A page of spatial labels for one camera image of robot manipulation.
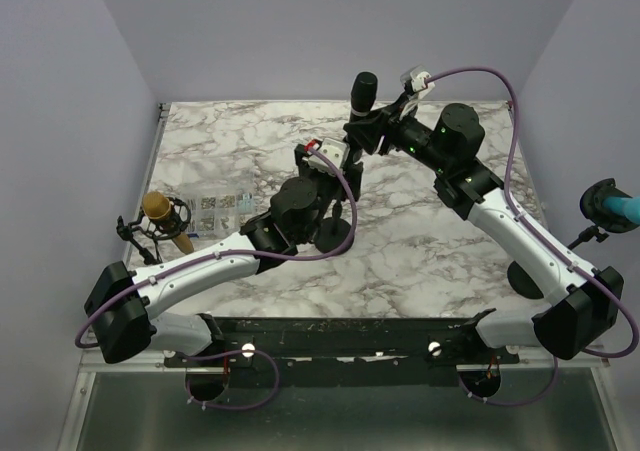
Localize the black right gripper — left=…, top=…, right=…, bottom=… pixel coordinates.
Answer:
left=344, top=91, right=452, bottom=175

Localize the black round-base microphone stand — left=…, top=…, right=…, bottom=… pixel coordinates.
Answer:
left=313, top=170, right=352, bottom=254

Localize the black handheld microphone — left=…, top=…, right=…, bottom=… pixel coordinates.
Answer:
left=345, top=71, right=378, bottom=162

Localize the gold microphone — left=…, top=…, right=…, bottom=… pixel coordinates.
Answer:
left=142, top=191, right=194, bottom=255

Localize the black shock mount tripod stand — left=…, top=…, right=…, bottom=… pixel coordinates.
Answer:
left=116, top=191, right=195, bottom=265

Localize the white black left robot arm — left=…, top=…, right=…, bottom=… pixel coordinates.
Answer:
left=81, top=138, right=363, bottom=366

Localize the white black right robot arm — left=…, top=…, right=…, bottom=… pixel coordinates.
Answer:
left=344, top=85, right=624, bottom=363

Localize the black right side microphone stand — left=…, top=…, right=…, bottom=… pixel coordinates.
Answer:
left=499, top=220, right=596, bottom=304

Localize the teal microphone on stand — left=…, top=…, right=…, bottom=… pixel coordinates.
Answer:
left=580, top=178, right=639, bottom=234

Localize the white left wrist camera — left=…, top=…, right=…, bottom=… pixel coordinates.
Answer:
left=307, top=138, right=349, bottom=175

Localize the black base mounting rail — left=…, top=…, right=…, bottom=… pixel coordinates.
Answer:
left=164, top=317, right=519, bottom=388

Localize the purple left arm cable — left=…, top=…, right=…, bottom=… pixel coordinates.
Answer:
left=74, top=145, right=359, bottom=412

